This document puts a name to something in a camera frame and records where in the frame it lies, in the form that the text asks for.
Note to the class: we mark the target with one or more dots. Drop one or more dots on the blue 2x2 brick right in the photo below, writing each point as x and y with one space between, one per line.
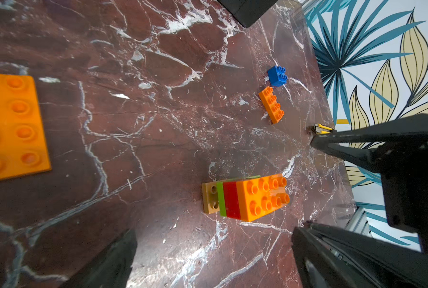
277 76

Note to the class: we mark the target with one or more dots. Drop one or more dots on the tan 2x4 brick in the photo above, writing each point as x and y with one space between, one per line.
210 198

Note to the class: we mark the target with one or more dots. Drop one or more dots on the orange 2x4 brick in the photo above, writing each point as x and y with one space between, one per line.
261 196
23 146
273 108

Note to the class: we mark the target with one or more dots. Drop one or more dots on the red 2x2 brick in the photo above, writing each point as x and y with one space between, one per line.
231 200

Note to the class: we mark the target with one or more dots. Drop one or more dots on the yellow black toolbox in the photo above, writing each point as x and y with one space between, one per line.
247 12

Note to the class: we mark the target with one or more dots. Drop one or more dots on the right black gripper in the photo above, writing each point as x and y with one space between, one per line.
378 149

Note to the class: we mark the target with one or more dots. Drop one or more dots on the yellow utility knife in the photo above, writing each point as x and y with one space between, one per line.
320 129

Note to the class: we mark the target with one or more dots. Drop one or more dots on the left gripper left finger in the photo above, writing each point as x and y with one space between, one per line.
111 268

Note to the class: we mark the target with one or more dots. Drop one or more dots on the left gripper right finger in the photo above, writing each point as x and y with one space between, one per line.
317 266

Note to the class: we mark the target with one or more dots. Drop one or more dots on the aluminium front rail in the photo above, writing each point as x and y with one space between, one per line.
359 223

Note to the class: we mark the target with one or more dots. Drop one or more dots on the green 2x4 brick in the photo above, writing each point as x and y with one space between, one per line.
221 191

